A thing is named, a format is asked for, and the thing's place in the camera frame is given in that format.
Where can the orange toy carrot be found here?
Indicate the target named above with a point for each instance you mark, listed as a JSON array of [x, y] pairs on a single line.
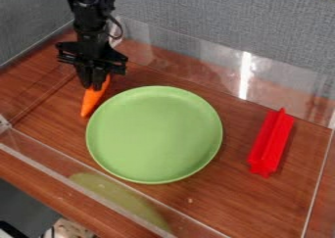
[[93, 98]]

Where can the clear acrylic barrier wall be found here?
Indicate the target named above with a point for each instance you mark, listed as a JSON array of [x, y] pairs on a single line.
[[223, 202]]

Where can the red plastic block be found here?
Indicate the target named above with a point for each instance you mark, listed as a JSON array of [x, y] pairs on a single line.
[[269, 147]]

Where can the green round plate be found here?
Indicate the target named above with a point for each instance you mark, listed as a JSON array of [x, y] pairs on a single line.
[[154, 134]]

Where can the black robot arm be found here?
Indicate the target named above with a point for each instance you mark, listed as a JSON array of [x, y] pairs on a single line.
[[91, 15]]

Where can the clear acrylic corner bracket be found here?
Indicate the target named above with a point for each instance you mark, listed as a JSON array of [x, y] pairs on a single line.
[[115, 31]]

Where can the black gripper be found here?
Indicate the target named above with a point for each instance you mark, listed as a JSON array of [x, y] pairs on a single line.
[[93, 54]]

